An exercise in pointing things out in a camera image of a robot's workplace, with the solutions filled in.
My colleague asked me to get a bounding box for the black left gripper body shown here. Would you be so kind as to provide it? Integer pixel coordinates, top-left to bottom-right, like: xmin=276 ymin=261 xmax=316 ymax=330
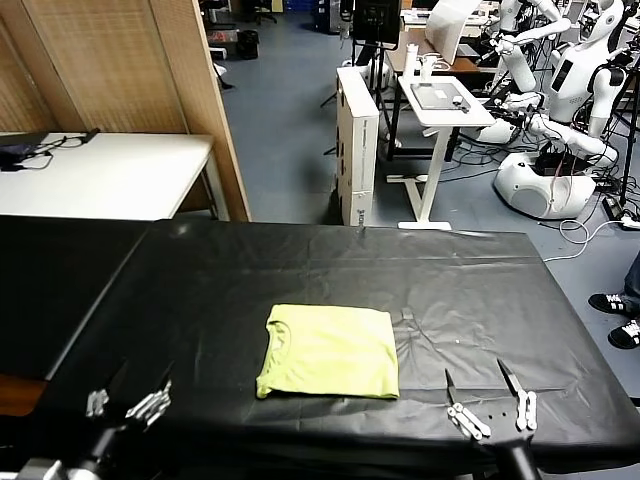
xmin=74 ymin=420 xmax=147 ymax=480

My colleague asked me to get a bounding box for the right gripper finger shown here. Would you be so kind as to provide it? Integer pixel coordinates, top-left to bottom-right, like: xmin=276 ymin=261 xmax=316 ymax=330
xmin=496 ymin=357 xmax=538 ymax=432
xmin=444 ymin=368 xmax=491 ymax=442

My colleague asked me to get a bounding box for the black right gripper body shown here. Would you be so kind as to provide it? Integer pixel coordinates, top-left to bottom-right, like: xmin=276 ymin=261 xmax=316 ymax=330
xmin=462 ymin=404 xmax=544 ymax=480

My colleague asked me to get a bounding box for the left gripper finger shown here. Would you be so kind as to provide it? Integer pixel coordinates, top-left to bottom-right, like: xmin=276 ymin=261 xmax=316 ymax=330
xmin=125 ymin=365 xmax=175 ymax=427
xmin=85 ymin=360 xmax=130 ymax=419

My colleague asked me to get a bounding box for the yellow-green t-shirt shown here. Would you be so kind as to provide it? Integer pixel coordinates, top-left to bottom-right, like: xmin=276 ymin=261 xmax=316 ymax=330
xmin=255 ymin=303 xmax=400 ymax=400

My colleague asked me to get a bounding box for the black side table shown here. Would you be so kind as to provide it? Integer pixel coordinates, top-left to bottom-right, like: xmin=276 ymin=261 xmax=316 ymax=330
xmin=0 ymin=213 xmax=161 ymax=381

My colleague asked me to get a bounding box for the black white sneaker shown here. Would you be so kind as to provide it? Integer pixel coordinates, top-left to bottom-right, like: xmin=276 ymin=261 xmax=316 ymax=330
xmin=588 ymin=293 xmax=631 ymax=316
xmin=607 ymin=319 xmax=640 ymax=350

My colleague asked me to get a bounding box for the glossy black table cover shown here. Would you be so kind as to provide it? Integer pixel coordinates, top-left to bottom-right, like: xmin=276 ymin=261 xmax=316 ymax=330
xmin=29 ymin=219 xmax=640 ymax=476

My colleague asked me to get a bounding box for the white table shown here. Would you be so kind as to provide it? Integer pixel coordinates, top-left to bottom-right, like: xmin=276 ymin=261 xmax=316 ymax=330
xmin=0 ymin=130 xmax=231 ymax=221

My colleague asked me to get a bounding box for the black pouch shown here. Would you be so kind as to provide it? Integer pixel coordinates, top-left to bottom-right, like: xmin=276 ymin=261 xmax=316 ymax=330
xmin=0 ymin=143 xmax=37 ymax=169

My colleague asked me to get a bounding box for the black tripod stand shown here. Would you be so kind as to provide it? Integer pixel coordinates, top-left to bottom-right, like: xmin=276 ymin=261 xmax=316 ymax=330
xmin=617 ymin=74 xmax=640 ymax=206

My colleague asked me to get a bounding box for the tall white cardboard box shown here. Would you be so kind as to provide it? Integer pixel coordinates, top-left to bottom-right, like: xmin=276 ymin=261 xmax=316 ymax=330
xmin=335 ymin=66 xmax=381 ymax=227

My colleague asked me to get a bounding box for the white standing desk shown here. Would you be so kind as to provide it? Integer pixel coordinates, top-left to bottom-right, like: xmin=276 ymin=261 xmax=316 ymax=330
xmin=386 ymin=75 xmax=496 ymax=231

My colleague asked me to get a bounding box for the grey laptop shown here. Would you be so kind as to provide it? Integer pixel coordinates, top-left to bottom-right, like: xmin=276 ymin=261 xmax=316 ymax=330
xmin=409 ymin=82 xmax=472 ymax=111

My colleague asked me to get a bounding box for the white humanoid robot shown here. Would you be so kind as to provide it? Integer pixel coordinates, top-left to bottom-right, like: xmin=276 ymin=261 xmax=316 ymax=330
xmin=492 ymin=0 xmax=631 ymax=221
xmin=474 ymin=0 xmax=571 ymax=144

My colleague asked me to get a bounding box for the wooden folding screen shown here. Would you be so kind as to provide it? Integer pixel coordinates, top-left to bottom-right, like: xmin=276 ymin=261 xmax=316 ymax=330
xmin=0 ymin=0 xmax=251 ymax=222

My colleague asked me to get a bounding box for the brown wooden desk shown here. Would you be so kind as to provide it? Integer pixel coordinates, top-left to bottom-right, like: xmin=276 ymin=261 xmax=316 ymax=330
xmin=384 ymin=27 xmax=501 ymax=161

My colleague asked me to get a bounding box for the white cup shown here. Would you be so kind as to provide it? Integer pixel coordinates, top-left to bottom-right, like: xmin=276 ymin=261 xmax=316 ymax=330
xmin=418 ymin=53 xmax=450 ymax=82

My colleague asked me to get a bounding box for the black bin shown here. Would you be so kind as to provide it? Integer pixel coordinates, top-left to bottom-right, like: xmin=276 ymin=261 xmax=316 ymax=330
xmin=235 ymin=28 xmax=260 ymax=59

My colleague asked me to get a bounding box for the white curved panel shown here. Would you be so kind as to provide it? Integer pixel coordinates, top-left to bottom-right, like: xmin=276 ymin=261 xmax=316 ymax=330
xmin=423 ymin=0 xmax=484 ymax=66

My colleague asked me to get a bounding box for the black monitor on stand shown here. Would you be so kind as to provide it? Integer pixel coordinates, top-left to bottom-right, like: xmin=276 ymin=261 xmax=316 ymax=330
xmin=349 ymin=0 xmax=404 ymax=161

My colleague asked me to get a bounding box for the white floor cable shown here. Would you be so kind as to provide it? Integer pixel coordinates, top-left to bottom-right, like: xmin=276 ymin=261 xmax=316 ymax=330
xmin=542 ymin=217 xmax=631 ymax=264

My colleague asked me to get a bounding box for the black cable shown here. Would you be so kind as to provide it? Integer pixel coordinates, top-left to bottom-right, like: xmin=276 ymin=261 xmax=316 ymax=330
xmin=0 ymin=127 xmax=101 ymax=174

